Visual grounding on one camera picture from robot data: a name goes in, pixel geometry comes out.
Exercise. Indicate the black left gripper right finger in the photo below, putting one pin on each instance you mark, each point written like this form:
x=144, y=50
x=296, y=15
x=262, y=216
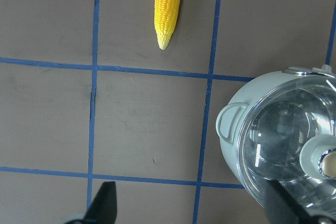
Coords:
x=281, y=207

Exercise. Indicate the pale green steel pot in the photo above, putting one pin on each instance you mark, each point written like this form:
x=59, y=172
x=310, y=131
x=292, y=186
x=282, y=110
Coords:
x=320, y=153

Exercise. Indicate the glass pot lid with knob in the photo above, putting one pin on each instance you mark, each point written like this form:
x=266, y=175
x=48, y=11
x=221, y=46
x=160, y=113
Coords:
x=276, y=133

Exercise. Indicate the yellow corn cob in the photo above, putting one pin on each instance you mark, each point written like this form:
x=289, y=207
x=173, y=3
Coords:
x=165, y=19

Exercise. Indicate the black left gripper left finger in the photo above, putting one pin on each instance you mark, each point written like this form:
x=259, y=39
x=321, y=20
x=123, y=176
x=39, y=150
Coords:
x=104, y=206

